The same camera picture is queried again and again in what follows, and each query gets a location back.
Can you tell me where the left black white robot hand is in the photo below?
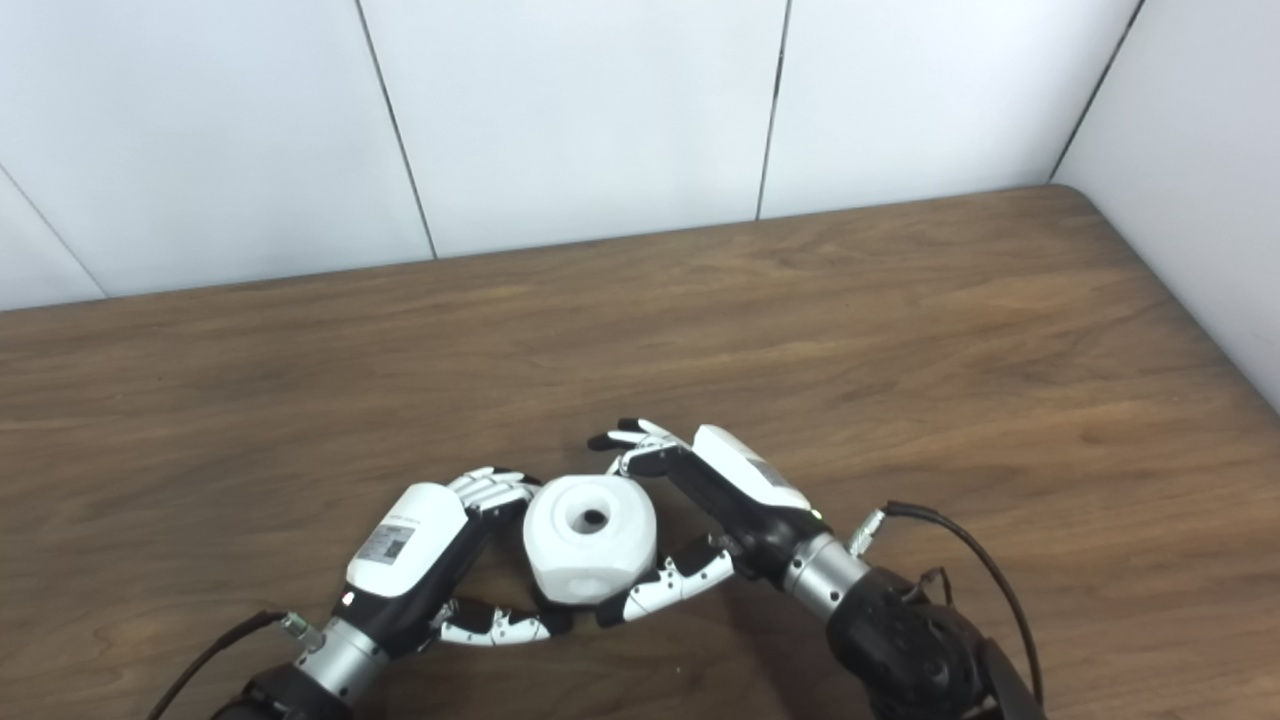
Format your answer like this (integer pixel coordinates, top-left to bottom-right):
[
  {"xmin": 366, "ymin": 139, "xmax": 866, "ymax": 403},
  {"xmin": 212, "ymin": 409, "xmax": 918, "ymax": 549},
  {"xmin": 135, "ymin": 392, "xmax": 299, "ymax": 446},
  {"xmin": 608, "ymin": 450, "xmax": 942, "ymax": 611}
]
[{"xmin": 338, "ymin": 466, "xmax": 576, "ymax": 661}]

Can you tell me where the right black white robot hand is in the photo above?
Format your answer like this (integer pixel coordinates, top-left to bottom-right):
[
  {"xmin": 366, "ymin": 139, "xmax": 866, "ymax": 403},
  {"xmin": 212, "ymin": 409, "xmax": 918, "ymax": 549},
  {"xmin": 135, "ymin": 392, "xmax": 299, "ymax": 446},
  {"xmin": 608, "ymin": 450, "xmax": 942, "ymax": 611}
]
[{"xmin": 587, "ymin": 418, "xmax": 826, "ymax": 629}]

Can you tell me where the round white plastic piece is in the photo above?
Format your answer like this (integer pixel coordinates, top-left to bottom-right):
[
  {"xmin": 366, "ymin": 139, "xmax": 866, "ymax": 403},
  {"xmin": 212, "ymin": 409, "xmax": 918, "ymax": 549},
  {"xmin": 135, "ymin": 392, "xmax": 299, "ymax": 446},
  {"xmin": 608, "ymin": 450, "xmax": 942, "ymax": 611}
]
[{"xmin": 522, "ymin": 475, "xmax": 659, "ymax": 607}]

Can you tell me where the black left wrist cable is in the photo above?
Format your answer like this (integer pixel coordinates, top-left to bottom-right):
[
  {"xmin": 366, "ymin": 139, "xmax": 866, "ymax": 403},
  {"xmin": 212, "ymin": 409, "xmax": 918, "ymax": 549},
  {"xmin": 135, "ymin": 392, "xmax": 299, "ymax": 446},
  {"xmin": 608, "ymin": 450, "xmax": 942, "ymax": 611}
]
[{"xmin": 145, "ymin": 610, "xmax": 323, "ymax": 720}]

